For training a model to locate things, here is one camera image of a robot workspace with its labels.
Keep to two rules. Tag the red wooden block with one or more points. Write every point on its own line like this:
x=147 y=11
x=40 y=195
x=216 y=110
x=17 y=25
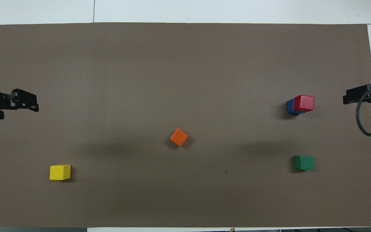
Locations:
x=304 y=103

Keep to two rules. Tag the blue wooden block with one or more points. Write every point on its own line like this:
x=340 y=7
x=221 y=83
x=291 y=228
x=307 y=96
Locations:
x=290 y=108

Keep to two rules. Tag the yellow wooden block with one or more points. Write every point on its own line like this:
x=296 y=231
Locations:
x=60 y=172

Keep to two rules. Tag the green wooden block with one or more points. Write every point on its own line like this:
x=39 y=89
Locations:
x=304 y=162

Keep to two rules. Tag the orange wooden block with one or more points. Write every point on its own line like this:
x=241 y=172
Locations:
x=179 y=137

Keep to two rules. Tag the brown table mat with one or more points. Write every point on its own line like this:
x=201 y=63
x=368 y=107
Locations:
x=185 y=64

